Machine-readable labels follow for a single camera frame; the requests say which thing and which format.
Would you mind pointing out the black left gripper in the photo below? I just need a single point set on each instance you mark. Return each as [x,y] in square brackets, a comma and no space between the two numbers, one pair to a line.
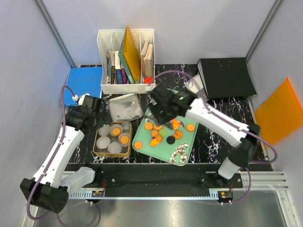
[104,118]

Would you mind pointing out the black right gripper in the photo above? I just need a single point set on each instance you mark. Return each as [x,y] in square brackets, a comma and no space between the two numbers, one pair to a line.
[154,106]

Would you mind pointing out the round dotted orange biscuit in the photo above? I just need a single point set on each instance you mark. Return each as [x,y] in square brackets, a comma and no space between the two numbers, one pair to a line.
[190,127]

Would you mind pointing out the bear print tin lid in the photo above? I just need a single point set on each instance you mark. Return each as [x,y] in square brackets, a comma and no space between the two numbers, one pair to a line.
[125,108]

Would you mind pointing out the black sandwich cookie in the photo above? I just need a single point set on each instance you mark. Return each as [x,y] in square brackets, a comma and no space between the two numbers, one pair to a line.
[170,140]

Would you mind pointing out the orange biscuit top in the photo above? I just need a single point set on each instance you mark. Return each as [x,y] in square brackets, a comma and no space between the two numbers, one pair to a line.
[124,139]

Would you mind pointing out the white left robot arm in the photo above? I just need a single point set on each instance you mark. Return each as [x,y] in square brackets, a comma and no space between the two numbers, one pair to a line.
[47,189]

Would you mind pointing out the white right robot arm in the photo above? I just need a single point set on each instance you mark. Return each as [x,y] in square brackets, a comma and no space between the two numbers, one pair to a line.
[242,137]

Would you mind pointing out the orange fish shaped cookie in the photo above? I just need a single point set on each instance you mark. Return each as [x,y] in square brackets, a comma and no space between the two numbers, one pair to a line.
[175,124]

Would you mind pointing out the white paper cup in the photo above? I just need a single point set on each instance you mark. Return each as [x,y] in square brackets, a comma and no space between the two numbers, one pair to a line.
[104,131]
[114,148]
[103,142]

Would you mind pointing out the green sandwich cookie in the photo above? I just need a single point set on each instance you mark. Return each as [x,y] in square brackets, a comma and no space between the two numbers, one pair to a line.
[162,132]

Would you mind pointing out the orange cookie in tin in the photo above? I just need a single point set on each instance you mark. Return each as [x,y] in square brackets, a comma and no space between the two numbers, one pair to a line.
[116,131]

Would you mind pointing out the orange flower swirl cookie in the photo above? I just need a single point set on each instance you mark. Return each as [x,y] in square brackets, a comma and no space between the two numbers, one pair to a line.
[178,135]

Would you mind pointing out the red small box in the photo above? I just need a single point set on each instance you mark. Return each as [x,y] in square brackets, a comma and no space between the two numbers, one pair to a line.
[148,80]

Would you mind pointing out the clear plastic bag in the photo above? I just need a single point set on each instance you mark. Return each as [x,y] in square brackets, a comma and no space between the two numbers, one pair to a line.
[195,85]

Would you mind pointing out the gold cookie tin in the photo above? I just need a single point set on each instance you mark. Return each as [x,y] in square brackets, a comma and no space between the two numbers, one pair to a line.
[126,130]

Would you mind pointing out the blue folder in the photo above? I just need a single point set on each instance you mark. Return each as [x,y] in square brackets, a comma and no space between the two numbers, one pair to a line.
[85,80]

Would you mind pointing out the mint green floral tray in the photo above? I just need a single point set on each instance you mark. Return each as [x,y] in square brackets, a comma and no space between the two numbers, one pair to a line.
[178,153]

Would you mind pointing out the orange star cookie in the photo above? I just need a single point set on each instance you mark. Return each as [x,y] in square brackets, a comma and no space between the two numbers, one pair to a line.
[154,142]

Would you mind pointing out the dark books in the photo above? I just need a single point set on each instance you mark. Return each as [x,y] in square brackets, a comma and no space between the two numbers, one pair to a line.
[115,71]

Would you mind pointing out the round orange cookie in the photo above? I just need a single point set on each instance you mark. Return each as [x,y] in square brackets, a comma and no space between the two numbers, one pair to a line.
[138,145]

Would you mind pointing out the beige books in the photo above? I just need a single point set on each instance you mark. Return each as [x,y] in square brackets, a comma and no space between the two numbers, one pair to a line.
[147,59]

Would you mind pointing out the black binder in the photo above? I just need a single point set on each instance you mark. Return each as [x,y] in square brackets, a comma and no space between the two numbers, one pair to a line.
[225,77]

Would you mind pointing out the white file organizer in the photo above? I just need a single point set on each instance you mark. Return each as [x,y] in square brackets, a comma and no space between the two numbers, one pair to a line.
[112,39]

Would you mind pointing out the yellow green folder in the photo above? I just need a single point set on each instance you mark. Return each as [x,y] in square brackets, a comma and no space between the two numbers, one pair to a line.
[129,57]

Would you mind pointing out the orange plastic folder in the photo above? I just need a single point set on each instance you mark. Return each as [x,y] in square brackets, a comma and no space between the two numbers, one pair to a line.
[281,114]

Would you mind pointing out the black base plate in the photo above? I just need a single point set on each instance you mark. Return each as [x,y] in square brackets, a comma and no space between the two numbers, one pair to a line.
[162,180]

